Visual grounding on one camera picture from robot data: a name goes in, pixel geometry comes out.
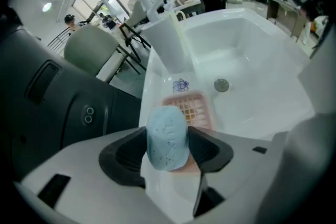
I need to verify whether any large black machine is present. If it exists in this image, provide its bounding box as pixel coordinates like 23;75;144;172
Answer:
0;6;143;182

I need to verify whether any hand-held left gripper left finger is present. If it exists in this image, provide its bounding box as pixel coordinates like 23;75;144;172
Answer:
19;125;159;224

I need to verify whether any white faucet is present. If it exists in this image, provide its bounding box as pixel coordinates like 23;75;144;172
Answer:
86;0;188;74

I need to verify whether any grey chair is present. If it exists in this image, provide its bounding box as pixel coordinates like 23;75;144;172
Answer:
63;24;126;84
119;0;152;72

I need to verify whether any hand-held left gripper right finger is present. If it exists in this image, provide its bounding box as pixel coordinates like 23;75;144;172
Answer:
187;125;284;224

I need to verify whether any white sink basin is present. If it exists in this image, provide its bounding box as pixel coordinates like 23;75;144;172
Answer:
137;7;316;193

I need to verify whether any blue soap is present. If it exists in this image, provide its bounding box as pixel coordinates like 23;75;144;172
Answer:
145;105;190;172

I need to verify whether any white top table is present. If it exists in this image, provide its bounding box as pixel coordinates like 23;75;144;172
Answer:
162;0;206;18

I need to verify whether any blue sticker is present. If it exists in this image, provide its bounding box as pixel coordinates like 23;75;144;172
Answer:
172;78;190;94

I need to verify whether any pink soap dish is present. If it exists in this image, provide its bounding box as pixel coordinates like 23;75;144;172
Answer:
160;89;215;132

